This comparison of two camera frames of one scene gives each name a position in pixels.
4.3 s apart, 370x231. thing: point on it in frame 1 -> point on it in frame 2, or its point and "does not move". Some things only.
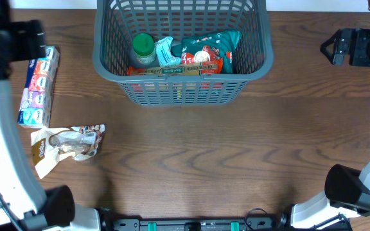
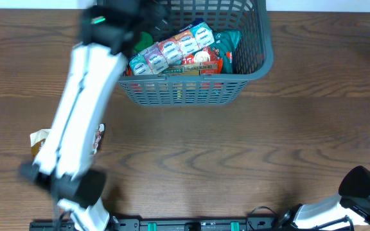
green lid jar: [143, 45] does not move
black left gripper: [34, 40] -> [158, 19]
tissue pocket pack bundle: [36, 101] -> [156, 58]
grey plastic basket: [117, 22] does not move
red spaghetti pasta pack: [199, 68] does not move
